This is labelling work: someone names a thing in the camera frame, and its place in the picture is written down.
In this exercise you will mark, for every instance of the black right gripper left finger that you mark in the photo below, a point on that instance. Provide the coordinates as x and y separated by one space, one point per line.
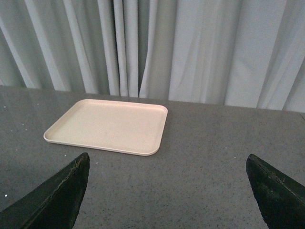
54 204

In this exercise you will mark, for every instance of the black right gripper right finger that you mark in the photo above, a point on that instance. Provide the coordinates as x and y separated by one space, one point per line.
281 199

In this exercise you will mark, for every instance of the beige rectangular tray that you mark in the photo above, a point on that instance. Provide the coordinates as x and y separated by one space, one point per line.
124 127

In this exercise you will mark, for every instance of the grey-white pleated curtain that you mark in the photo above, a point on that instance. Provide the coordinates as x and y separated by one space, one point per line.
248 53

